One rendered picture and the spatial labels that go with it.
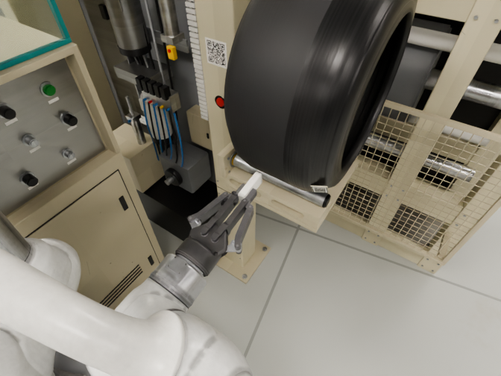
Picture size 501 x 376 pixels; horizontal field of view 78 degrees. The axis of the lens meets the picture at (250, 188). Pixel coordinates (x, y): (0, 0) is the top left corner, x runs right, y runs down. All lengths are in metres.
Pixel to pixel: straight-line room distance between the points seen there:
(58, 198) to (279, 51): 0.80
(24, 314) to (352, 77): 0.59
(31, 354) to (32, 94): 0.63
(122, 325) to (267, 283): 1.45
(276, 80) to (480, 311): 1.73
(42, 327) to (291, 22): 0.60
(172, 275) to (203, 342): 0.17
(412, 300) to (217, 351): 1.62
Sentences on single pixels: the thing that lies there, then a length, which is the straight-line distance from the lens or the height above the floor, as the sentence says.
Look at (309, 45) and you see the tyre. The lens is 0.64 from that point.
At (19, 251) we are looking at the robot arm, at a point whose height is 1.08.
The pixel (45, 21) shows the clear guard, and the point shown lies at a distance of 0.99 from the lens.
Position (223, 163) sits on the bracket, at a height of 0.92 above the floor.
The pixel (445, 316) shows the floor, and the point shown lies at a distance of 1.99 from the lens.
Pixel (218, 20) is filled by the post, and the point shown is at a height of 1.31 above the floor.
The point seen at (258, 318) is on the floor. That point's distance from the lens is 1.71.
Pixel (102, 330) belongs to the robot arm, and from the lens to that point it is 0.37.
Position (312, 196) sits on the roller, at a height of 0.91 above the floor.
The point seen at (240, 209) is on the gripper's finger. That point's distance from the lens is 0.62.
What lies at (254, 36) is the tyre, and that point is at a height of 1.36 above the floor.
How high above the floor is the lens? 1.62
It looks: 48 degrees down
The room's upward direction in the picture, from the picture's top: straight up
